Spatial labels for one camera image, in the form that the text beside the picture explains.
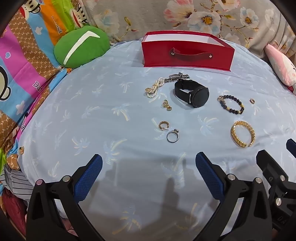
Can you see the pink and white pillow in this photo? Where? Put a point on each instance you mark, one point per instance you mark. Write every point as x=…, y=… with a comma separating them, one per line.
x=281, y=62

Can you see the grey floral blanket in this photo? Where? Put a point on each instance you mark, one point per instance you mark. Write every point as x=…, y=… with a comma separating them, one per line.
x=185, y=16

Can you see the green round cushion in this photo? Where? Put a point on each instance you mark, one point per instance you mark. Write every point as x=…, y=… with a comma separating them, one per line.
x=81, y=46

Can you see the gold braided bangle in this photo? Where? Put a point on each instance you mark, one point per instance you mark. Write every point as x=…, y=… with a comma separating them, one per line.
x=234, y=136

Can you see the striped cloth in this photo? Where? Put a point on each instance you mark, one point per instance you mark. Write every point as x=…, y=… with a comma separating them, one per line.
x=16, y=185

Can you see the gold pendant earring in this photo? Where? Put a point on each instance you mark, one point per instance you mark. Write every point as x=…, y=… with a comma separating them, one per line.
x=166, y=103

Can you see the light blue palm-print sheet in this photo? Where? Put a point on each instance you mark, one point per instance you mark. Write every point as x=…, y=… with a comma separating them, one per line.
x=115, y=139

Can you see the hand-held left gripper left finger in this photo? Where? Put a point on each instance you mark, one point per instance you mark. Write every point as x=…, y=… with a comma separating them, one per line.
x=89, y=178

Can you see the silver metal watch band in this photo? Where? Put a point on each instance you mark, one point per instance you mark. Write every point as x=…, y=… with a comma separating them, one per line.
x=172, y=78

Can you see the gold hoop earring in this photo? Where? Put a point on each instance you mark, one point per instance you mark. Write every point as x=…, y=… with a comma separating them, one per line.
x=160, y=124

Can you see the black wristwatch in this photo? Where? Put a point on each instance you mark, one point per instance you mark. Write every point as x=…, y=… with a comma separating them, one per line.
x=198, y=97

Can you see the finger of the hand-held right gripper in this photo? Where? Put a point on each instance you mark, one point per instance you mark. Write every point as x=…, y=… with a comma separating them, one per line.
x=291, y=148
x=267, y=163

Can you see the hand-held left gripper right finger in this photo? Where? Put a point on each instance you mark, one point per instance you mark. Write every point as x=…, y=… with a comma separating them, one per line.
x=209, y=176

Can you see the cartoon monkey printed blanket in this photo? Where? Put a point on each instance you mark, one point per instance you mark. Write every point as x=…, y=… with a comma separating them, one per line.
x=23, y=58

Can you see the red cloth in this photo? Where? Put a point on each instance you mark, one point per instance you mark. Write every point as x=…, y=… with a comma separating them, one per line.
x=13, y=208

